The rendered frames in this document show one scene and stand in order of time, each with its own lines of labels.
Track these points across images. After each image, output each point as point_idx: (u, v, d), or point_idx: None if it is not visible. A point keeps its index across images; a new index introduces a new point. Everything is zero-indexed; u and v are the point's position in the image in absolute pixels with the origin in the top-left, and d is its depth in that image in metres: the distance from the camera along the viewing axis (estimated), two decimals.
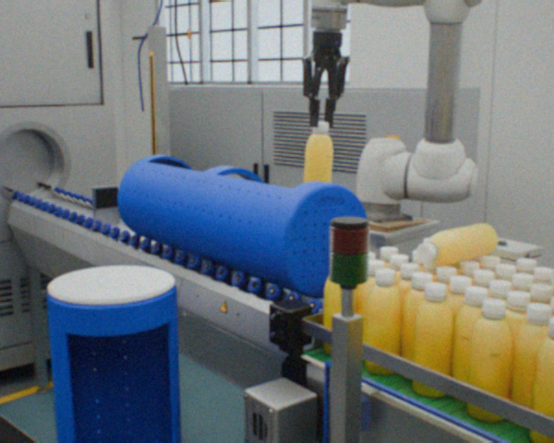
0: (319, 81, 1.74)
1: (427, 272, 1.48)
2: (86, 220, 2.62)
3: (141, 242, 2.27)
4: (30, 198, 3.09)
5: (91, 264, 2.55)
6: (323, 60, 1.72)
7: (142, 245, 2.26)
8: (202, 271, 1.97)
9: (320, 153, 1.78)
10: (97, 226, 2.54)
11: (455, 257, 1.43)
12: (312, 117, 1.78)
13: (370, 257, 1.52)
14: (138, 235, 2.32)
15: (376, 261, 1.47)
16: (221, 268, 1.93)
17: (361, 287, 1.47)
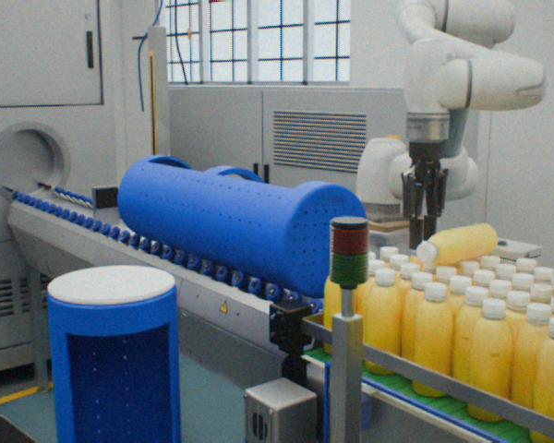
0: (421, 198, 1.51)
1: (427, 272, 1.48)
2: (86, 220, 2.62)
3: (141, 242, 2.27)
4: (30, 198, 3.09)
5: (91, 264, 2.55)
6: (426, 174, 1.50)
7: (142, 245, 2.26)
8: (202, 271, 1.97)
9: None
10: (97, 226, 2.54)
11: (455, 257, 1.43)
12: (413, 239, 1.54)
13: (370, 257, 1.52)
14: (138, 235, 2.32)
15: (376, 261, 1.47)
16: (221, 268, 1.93)
17: (361, 287, 1.47)
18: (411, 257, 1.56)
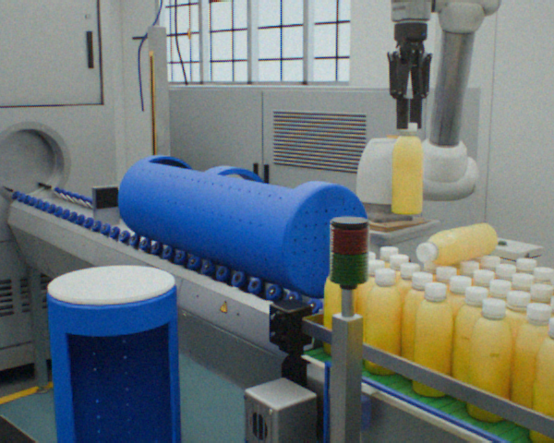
0: (407, 77, 1.58)
1: (427, 272, 1.48)
2: (86, 220, 2.62)
3: (141, 242, 2.27)
4: (30, 198, 3.09)
5: (91, 264, 2.55)
6: (410, 53, 1.57)
7: (142, 245, 2.26)
8: (202, 271, 1.97)
9: None
10: (97, 226, 2.54)
11: (455, 257, 1.43)
12: (400, 119, 1.60)
13: (370, 257, 1.52)
14: (138, 235, 2.31)
15: (376, 261, 1.47)
16: (221, 268, 1.93)
17: (361, 287, 1.47)
18: None
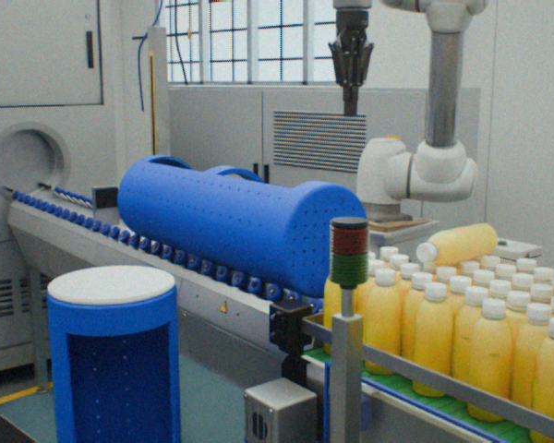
0: None
1: (427, 272, 1.48)
2: (86, 220, 2.62)
3: (141, 242, 2.27)
4: (30, 198, 3.09)
5: (91, 264, 2.55)
6: None
7: (142, 245, 2.26)
8: (202, 271, 1.97)
9: None
10: (97, 226, 2.54)
11: (455, 257, 1.43)
12: (354, 107, 1.63)
13: (370, 257, 1.52)
14: (138, 235, 2.32)
15: (376, 261, 1.47)
16: (221, 268, 1.93)
17: (361, 287, 1.47)
18: None
